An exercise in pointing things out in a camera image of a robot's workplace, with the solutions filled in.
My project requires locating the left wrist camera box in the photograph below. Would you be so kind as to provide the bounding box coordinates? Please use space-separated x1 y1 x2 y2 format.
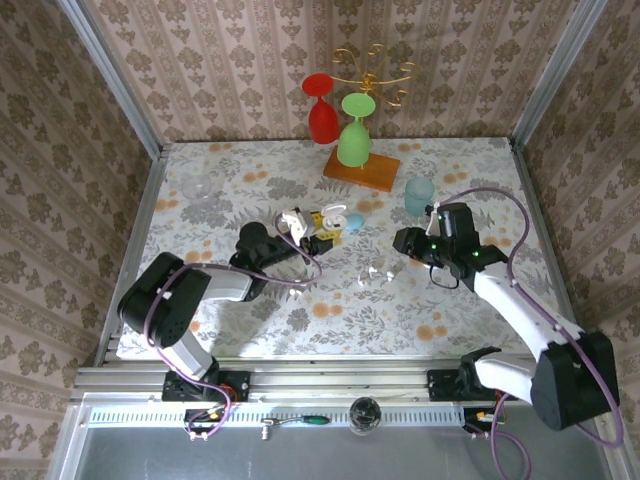
279 207 314 247

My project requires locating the grey metal shelf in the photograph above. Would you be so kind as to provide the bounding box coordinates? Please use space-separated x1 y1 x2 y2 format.
52 399 640 480

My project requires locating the aluminium front rail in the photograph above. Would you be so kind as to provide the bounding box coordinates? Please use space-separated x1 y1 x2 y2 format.
69 354 621 404

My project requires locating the gold wire glass rack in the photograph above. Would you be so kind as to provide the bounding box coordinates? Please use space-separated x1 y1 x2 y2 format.
322 42 421 193

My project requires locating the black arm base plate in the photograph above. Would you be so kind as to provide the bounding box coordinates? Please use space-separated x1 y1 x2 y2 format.
427 368 519 404
161 368 251 404

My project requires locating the green wine glass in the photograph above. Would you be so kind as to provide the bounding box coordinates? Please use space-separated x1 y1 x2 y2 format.
335 92 379 169

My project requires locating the black connector with wires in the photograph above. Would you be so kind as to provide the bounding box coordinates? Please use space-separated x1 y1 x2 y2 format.
462 407 506 441
183 407 232 442

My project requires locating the white slotted cable duct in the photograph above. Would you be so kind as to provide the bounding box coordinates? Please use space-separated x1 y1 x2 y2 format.
87 399 469 427

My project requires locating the aluminium table side rail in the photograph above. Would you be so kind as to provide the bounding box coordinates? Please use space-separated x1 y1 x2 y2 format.
92 144 169 364
507 137 581 331

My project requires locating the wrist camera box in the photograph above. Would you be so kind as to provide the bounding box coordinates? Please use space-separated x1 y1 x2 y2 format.
279 207 314 247
423 201 446 237

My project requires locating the green handled ratchet tool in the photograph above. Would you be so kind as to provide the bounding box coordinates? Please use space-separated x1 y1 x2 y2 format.
260 413 332 440

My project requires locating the teal frosted cup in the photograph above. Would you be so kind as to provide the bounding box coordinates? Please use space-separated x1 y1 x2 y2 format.
403 176 436 218

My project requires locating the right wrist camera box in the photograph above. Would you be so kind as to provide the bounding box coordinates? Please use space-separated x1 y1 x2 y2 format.
423 201 446 237

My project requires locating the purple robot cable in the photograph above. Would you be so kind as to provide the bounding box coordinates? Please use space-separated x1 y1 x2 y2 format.
142 227 324 441
432 187 626 480

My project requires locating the aluminium frame post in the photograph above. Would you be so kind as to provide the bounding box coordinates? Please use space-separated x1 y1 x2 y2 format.
508 0 609 146
57 0 165 159

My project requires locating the red wine glass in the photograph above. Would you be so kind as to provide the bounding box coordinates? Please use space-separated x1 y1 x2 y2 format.
301 72 341 146

